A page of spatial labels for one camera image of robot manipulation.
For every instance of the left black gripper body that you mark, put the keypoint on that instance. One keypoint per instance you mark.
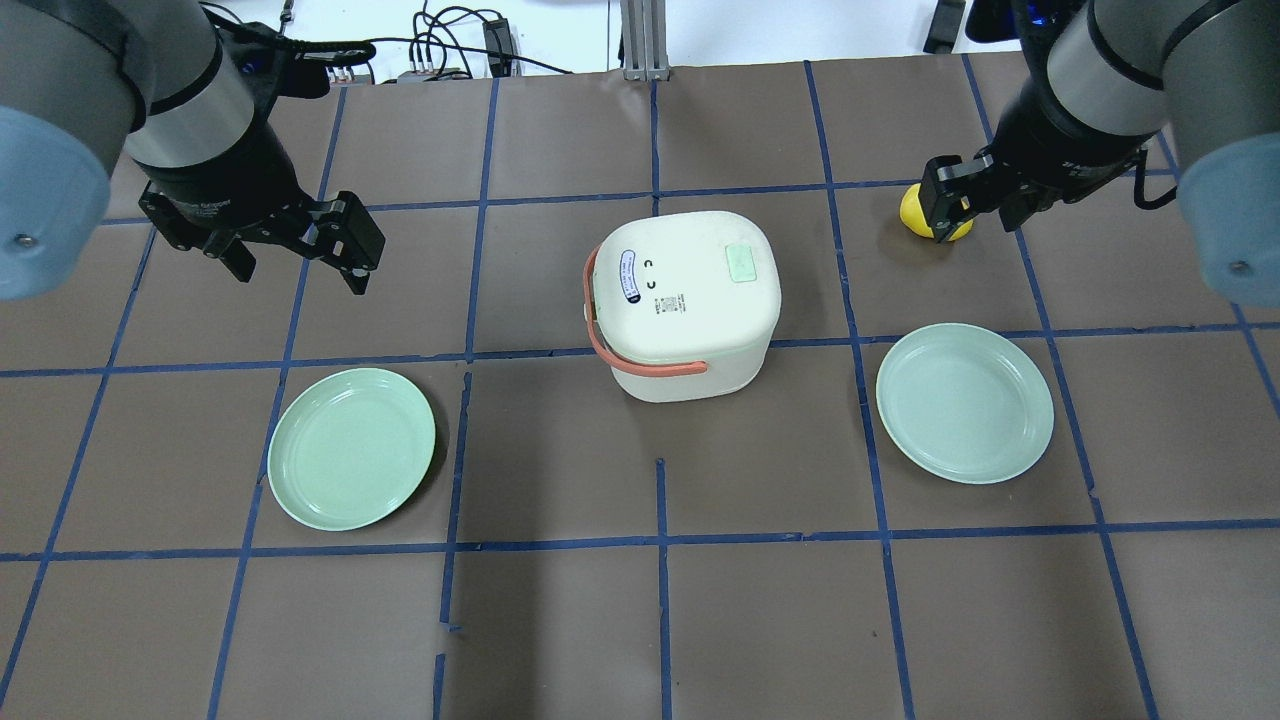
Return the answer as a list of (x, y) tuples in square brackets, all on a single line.
[(222, 184)]

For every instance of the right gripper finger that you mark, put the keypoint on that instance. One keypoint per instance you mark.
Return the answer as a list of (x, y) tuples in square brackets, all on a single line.
[(959, 189)]

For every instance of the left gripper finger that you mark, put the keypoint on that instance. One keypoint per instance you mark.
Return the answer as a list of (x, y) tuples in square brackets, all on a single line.
[(350, 239), (239, 262)]

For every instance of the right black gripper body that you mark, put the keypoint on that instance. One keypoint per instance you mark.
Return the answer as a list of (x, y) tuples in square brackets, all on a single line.
[(1042, 140)]

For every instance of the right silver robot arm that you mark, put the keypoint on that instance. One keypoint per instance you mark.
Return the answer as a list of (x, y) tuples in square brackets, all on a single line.
[(1104, 78)]

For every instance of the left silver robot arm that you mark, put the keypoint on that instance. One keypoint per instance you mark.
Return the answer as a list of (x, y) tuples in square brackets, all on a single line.
[(186, 95)]

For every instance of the yellow toy bell pepper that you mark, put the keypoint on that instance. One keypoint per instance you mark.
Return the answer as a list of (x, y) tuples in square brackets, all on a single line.
[(924, 223)]

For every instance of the black usb hub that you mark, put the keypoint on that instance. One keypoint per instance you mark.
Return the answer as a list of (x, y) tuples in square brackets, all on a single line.
[(362, 75)]

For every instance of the left green plate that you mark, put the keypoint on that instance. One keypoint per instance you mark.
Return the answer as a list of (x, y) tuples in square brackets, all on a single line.
[(351, 449)]

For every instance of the green plate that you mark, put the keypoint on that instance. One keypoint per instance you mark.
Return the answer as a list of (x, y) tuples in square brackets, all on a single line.
[(351, 449), (965, 404)]

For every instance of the right green plate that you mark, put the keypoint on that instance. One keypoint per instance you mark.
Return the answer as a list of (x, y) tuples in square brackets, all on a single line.
[(965, 404)]

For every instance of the black power adapter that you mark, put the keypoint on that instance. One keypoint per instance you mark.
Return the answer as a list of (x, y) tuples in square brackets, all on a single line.
[(499, 47)]

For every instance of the white rice cooker orange handle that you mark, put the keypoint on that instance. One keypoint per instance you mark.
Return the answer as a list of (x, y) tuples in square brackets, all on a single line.
[(684, 306)]

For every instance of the aluminium frame post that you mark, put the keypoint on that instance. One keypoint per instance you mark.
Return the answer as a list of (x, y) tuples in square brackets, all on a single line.
[(644, 54)]

